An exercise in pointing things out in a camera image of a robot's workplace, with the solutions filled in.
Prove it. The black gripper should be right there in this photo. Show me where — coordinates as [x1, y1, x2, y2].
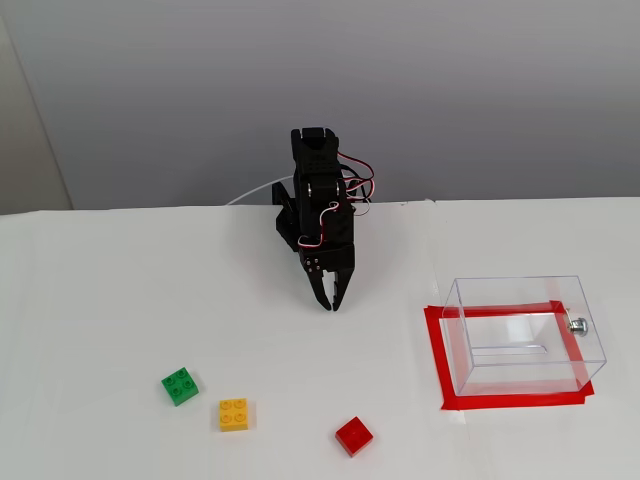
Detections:
[298, 242, 357, 312]

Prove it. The red lego brick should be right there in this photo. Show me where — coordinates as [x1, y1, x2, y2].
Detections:
[334, 415, 375, 459]

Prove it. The yellow lego brick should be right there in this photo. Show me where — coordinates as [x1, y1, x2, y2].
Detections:
[218, 397, 254, 433]

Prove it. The green lego brick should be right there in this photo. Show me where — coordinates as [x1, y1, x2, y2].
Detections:
[160, 366, 200, 407]

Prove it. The transparent plastic box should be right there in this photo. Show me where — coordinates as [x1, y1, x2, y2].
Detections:
[442, 274, 608, 397]

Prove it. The black table clamp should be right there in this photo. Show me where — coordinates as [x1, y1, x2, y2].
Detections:
[271, 182, 300, 221]

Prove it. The white paper table cover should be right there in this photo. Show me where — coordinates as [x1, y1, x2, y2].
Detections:
[0, 197, 640, 480]

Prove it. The silver cam lock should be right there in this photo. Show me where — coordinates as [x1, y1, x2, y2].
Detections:
[564, 309, 590, 337]

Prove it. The red white black servo wire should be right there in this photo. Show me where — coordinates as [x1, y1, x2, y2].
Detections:
[298, 201, 341, 249]
[338, 152, 376, 217]

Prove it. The white cable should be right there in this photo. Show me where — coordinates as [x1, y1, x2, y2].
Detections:
[224, 175, 294, 206]

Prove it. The red tape frame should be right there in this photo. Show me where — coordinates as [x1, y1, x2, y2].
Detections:
[423, 299, 596, 412]

